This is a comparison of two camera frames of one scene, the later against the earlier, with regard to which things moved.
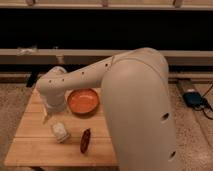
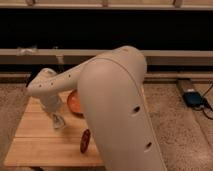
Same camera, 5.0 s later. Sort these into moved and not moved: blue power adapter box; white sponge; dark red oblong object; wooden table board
Moved: white sponge
Not moved: wooden table board; dark red oblong object; blue power adapter box
